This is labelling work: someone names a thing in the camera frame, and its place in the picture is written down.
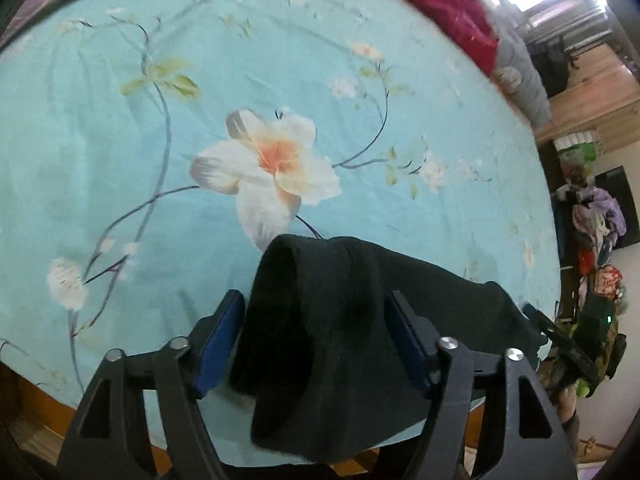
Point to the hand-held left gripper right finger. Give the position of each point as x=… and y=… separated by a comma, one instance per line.
x=404, y=345

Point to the wooden wardrobe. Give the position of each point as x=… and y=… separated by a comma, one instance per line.
x=590, y=95

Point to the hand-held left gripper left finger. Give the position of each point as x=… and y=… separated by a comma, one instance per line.
x=221, y=342

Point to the grey quilt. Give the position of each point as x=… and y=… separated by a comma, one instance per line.
x=525, y=70

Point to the black screen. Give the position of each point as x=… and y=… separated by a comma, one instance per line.
x=620, y=185

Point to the pile of clothes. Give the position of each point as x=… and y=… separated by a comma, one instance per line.
x=595, y=215

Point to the person's right forearm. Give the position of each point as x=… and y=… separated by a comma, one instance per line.
x=569, y=417

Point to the pack of white rolls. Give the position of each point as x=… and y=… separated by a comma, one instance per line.
x=577, y=144

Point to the light blue floral bedsheet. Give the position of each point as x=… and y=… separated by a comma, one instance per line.
x=150, y=185

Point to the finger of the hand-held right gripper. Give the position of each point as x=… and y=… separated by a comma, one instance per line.
x=555, y=335

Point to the wooden bed frame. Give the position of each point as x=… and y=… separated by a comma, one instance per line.
x=35, y=410

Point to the black pants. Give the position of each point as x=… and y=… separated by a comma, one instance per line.
x=325, y=340

